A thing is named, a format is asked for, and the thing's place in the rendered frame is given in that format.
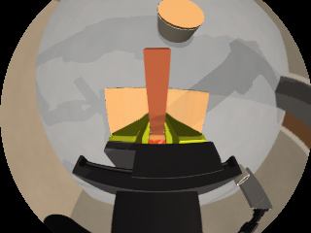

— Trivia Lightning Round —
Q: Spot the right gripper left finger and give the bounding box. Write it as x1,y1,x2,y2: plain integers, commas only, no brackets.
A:
108,113,151,144

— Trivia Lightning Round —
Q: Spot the wooden cutting board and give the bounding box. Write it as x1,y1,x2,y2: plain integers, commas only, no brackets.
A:
105,87,209,134

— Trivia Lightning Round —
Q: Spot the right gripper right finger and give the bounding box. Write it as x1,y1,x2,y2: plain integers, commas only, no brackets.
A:
164,113,207,144

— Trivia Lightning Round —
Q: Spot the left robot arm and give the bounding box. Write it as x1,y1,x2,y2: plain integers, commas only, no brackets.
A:
238,209,269,233

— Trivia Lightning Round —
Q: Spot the margherita pizza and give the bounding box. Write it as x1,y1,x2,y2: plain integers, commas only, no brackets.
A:
149,133,165,144

